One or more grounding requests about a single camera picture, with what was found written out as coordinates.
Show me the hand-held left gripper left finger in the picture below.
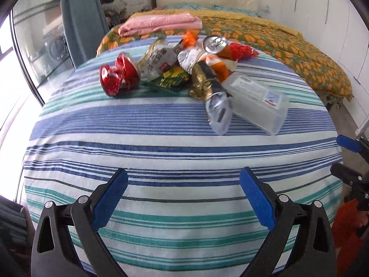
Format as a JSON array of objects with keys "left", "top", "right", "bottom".
[{"left": 31, "top": 168, "right": 129, "bottom": 277}]

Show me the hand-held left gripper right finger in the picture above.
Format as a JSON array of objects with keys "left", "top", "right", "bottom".
[{"left": 240, "top": 166, "right": 337, "bottom": 277}]

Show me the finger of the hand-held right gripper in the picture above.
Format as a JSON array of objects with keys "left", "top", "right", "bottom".
[
  {"left": 330, "top": 163, "right": 364, "bottom": 186},
  {"left": 336, "top": 134, "right": 369, "bottom": 158}
]

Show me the silver foil packet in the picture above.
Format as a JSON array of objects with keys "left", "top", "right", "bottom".
[{"left": 205, "top": 91, "right": 233, "bottom": 136}]

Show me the clear plastic box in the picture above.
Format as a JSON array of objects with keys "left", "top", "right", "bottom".
[{"left": 220, "top": 72, "right": 289, "bottom": 136}]

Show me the crushed red can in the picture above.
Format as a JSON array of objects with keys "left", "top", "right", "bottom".
[{"left": 99, "top": 52, "right": 141, "bottom": 97}]

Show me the gold black wrapper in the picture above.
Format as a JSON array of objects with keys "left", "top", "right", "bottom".
[{"left": 189, "top": 60, "right": 228, "bottom": 101}]

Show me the green snack packet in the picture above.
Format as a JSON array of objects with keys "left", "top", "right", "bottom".
[{"left": 151, "top": 66, "right": 191, "bottom": 93}]

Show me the orange white wrapper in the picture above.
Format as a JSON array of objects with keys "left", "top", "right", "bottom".
[{"left": 205, "top": 55, "right": 238, "bottom": 83}]

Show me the red plastic bag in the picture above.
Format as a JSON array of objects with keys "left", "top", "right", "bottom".
[{"left": 228, "top": 42, "right": 259, "bottom": 61}]

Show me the grey printed snack wrapper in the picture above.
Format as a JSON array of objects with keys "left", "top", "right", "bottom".
[{"left": 138, "top": 36, "right": 185, "bottom": 82}]

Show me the orange soda can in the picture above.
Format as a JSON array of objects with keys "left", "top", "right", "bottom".
[{"left": 202, "top": 35, "right": 231, "bottom": 60}]

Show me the orange red wrapper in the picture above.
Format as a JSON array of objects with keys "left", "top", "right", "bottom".
[{"left": 177, "top": 30, "right": 199, "bottom": 49}]

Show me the person's right hand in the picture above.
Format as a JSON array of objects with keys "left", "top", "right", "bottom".
[{"left": 356, "top": 211, "right": 369, "bottom": 237}]

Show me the person's orange clothing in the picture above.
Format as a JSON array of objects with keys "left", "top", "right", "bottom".
[{"left": 331, "top": 199, "right": 361, "bottom": 247}]

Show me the blue green striped cloth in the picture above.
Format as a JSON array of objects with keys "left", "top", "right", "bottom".
[{"left": 23, "top": 36, "right": 345, "bottom": 277}]

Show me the dark grey cloth stack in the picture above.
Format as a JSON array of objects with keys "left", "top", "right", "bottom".
[{"left": 0, "top": 196, "right": 35, "bottom": 277}]

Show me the orange floral bedspread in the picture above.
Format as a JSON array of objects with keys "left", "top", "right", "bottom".
[{"left": 96, "top": 10, "right": 353, "bottom": 101}]

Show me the white wardrobe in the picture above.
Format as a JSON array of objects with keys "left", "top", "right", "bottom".
[{"left": 280, "top": 0, "right": 369, "bottom": 127}]

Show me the washing machine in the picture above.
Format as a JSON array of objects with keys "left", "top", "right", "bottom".
[{"left": 43, "top": 29, "right": 71, "bottom": 75}]

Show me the blue curtain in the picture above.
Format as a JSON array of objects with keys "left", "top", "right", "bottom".
[{"left": 60, "top": 0, "right": 110, "bottom": 70}]

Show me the pink folded blanket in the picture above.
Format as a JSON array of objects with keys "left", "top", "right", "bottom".
[{"left": 118, "top": 13, "right": 202, "bottom": 37}]

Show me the glass sliding door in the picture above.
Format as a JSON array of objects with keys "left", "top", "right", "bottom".
[{"left": 10, "top": 0, "right": 72, "bottom": 104}]

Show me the heap of clothes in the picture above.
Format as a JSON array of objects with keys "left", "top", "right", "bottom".
[{"left": 101, "top": 0, "right": 128, "bottom": 25}]

